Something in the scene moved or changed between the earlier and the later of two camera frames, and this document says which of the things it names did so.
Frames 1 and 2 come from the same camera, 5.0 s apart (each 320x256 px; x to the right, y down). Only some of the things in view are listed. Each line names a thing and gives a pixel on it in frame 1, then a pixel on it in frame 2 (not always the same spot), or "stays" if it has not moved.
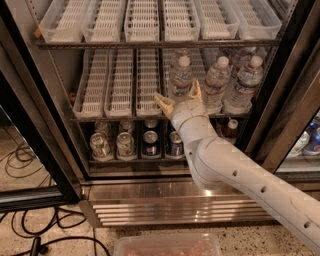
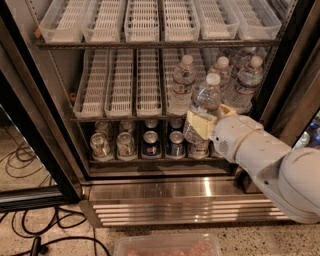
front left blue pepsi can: [151, 148] stays
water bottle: [181, 74] -> [206, 100]
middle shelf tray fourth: [180, 68] stays
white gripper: [186, 110] -> [233, 135]
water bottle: [179, 53] -> [184, 82]
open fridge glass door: [37, 168] stays
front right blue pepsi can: [175, 146] stays
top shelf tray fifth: [218, 19] stays
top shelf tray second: [103, 21] stays
